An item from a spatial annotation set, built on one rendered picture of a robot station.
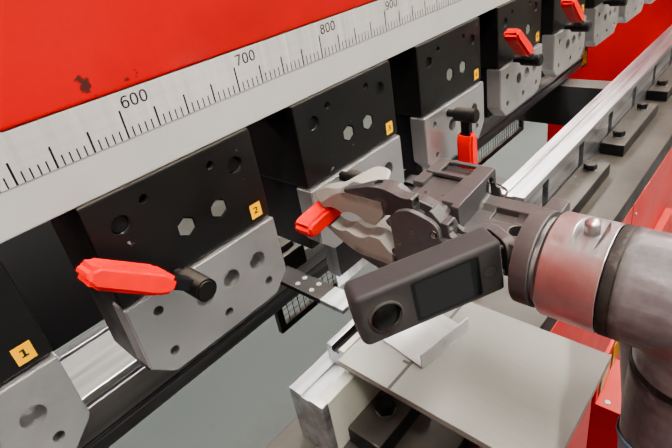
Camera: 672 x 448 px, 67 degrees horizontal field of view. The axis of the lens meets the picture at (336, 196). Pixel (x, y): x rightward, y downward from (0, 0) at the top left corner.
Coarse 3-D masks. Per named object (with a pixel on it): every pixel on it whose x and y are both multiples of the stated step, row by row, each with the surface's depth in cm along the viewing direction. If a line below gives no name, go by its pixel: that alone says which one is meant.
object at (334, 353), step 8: (352, 320) 70; (344, 328) 69; (352, 328) 69; (336, 336) 68; (344, 336) 68; (352, 336) 67; (328, 344) 67; (336, 344) 67; (336, 352) 66; (336, 360) 67
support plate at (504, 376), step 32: (480, 320) 66; (512, 320) 65; (352, 352) 65; (384, 352) 64; (448, 352) 62; (480, 352) 61; (512, 352) 61; (544, 352) 60; (576, 352) 59; (384, 384) 59; (416, 384) 59; (448, 384) 58; (480, 384) 57; (512, 384) 57; (544, 384) 56; (576, 384) 55; (448, 416) 54; (480, 416) 54; (512, 416) 53; (544, 416) 53; (576, 416) 52
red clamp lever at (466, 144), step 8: (448, 112) 65; (456, 112) 64; (464, 112) 63; (472, 112) 63; (456, 120) 65; (464, 120) 64; (472, 120) 63; (464, 128) 65; (464, 136) 65; (472, 136) 65; (464, 144) 65; (472, 144) 65; (464, 152) 66; (472, 152) 65; (464, 160) 66; (472, 160) 66
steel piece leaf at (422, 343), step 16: (432, 320) 67; (448, 320) 67; (464, 320) 63; (400, 336) 65; (416, 336) 65; (432, 336) 65; (448, 336) 62; (400, 352) 63; (416, 352) 63; (432, 352) 61
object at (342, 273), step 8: (328, 248) 61; (336, 248) 60; (344, 248) 61; (328, 256) 62; (336, 256) 61; (344, 256) 62; (352, 256) 63; (360, 256) 64; (328, 264) 63; (336, 264) 62; (344, 264) 62; (352, 264) 63; (360, 264) 66; (336, 272) 62; (344, 272) 62; (352, 272) 65; (336, 280) 63; (344, 280) 64
